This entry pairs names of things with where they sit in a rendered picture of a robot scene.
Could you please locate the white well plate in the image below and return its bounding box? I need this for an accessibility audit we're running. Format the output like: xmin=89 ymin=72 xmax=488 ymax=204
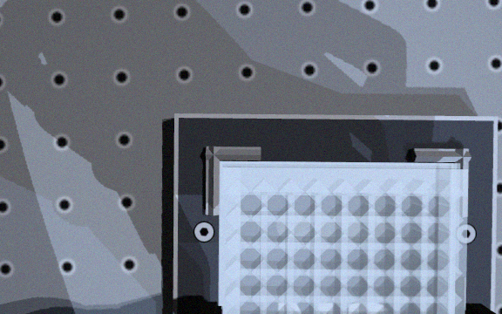
xmin=218 ymin=161 xmax=468 ymax=314

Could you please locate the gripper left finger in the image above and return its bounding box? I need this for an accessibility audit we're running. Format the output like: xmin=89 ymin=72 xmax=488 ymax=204
xmin=199 ymin=302 xmax=222 ymax=314

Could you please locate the grey perforated base plate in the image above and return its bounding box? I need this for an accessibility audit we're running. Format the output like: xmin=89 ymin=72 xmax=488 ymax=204
xmin=0 ymin=0 xmax=502 ymax=314

